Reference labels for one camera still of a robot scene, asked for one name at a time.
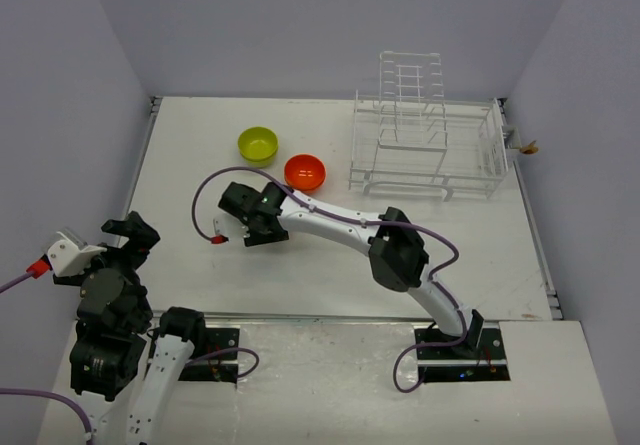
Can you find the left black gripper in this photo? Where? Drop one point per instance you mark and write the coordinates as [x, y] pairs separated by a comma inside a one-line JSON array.
[[141, 235]]

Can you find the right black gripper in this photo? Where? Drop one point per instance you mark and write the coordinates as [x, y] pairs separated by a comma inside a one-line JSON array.
[[255, 238]]

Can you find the orange bowl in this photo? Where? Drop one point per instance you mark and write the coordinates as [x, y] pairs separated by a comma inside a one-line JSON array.
[[304, 161], [307, 181]]

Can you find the lime green bowl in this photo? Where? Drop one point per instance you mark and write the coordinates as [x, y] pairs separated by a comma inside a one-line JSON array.
[[260, 157], [257, 137]]

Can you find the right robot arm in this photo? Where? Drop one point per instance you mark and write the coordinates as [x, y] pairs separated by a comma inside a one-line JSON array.
[[403, 257]]

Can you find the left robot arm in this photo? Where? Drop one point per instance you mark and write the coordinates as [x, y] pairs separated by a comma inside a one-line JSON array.
[[113, 318]]

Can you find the small brown object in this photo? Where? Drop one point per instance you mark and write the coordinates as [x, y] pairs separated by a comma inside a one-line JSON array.
[[529, 149]]

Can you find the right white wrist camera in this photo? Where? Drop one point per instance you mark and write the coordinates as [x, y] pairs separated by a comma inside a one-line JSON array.
[[219, 235]]

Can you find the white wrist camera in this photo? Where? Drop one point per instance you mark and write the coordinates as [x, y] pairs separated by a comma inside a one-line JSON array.
[[69, 254], [219, 235]]

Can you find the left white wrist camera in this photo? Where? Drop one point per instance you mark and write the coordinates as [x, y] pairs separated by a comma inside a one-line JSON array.
[[69, 254]]

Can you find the aluminium table edge rail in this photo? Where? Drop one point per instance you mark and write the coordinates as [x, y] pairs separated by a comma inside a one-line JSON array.
[[140, 153]]

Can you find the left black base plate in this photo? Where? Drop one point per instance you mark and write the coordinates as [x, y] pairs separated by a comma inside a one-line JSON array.
[[221, 369]]

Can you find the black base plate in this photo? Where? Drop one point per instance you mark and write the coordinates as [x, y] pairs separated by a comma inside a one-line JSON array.
[[487, 363], [221, 369]]

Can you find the white wire dish rack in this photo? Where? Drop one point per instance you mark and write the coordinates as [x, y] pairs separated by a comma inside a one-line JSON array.
[[408, 138]]

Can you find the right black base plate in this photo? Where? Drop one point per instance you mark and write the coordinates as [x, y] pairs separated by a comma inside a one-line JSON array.
[[487, 363]]

